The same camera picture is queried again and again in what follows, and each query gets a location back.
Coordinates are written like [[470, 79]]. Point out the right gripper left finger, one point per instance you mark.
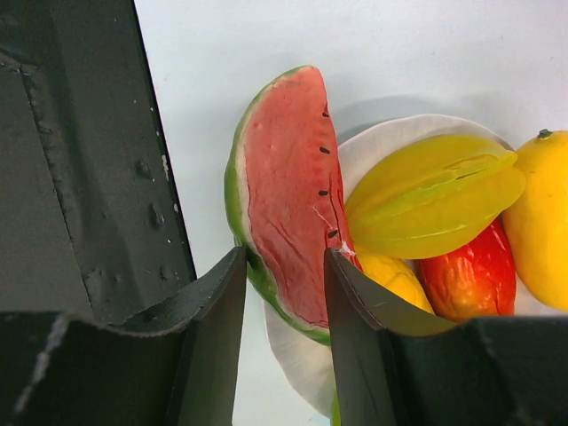
[[175, 363]]

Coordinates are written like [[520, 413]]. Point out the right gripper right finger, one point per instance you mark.
[[396, 364]]

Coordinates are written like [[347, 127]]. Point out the yellow fake mango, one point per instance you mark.
[[536, 224], [395, 275]]

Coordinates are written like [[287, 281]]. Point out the red fake mango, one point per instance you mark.
[[477, 279]]

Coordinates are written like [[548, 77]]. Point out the yellow green starfruit toy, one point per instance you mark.
[[433, 196]]

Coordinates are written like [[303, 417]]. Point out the red watermelon slice toy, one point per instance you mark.
[[284, 197]]

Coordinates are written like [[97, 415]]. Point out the green fake fruit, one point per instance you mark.
[[335, 417]]

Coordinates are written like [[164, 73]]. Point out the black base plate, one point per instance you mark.
[[90, 216]]

